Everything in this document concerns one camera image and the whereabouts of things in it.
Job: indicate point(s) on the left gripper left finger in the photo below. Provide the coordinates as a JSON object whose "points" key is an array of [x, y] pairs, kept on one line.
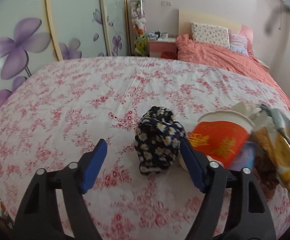
{"points": [[38, 216]]}

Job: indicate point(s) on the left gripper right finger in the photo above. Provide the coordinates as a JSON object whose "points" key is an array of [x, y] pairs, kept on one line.
{"points": [[248, 217]]}

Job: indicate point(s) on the navy daisy print cloth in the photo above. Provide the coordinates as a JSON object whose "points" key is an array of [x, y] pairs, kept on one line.
{"points": [[157, 140]]}

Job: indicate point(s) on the purple foil packet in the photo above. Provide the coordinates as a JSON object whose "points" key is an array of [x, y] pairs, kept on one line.
{"points": [[245, 158]]}

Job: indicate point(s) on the snack wrapper packet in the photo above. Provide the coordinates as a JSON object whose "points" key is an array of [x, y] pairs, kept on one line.
{"points": [[272, 133]]}

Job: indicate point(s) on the red paper cup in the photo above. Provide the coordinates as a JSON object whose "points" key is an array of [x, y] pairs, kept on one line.
{"points": [[221, 135]]}

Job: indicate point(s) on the floral pink tablecloth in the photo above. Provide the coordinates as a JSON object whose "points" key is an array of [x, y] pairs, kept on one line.
{"points": [[64, 109]]}

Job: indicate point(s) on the bed with coral duvet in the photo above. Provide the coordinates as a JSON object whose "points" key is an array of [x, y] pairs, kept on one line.
{"points": [[215, 56]]}

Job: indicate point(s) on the pink striped pillow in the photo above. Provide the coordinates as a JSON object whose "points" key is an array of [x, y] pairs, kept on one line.
{"points": [[238, 43]]}

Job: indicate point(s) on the floral white pillow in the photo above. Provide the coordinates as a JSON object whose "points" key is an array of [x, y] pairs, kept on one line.
{"points": [[210, 34]]}

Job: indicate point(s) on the pink white nightstand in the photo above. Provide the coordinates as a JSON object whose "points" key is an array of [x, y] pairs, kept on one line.
{"points": [[163, 48]]}

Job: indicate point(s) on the wardrobe with purple flowers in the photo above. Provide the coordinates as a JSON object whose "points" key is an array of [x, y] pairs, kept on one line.
{"points": [[34, 33]]}

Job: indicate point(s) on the clear tube of plush toys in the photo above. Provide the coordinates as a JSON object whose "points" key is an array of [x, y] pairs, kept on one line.
{"points": [[138, 28]]}

